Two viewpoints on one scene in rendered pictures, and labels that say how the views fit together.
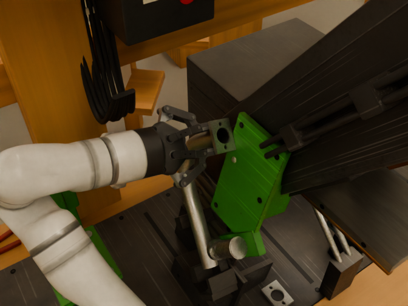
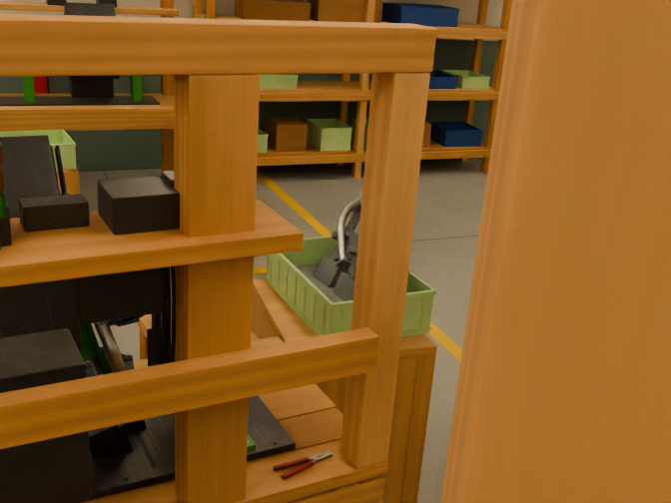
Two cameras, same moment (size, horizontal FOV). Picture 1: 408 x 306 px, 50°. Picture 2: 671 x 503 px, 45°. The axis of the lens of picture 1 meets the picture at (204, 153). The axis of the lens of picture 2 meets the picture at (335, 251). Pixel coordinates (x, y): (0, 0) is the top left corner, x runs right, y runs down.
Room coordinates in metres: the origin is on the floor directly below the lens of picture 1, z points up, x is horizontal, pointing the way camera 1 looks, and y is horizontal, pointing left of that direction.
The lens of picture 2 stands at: (2.18, 0.64, 2.09)
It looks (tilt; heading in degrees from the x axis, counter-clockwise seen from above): 21 degrees down; 184
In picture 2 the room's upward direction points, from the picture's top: 4 degrees clockwise
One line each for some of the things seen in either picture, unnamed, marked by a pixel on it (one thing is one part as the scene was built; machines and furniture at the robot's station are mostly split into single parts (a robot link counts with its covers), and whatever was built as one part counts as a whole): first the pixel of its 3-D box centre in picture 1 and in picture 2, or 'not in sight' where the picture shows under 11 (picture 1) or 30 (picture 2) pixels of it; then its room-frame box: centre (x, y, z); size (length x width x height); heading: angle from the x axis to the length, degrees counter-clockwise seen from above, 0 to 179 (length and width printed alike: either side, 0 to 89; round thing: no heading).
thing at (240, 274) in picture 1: (222, 249); (100, 423); (0.52, -0.04, 0.92); 0.22 x 0.11 x 0.11; 34
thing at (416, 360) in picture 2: not in sight; (331, 400); (-0.57, 0.46, 0.39); 0.68 x 0.52 x 0.79; 24
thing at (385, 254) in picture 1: (334, 173); not in sight; (0.56, -0.24, 1.11); 0.39 x 0.16 x 0.03; 34
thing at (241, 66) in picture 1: (263, 118); (9, 425); (0.78, -0.14, 1.07); 0.30 x 0.18 x 0.34; 124
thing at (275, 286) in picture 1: (277, 295); not in sight; (0.43, -0.15, 0.90); 0.06 x 0.04 x 0.01; 33
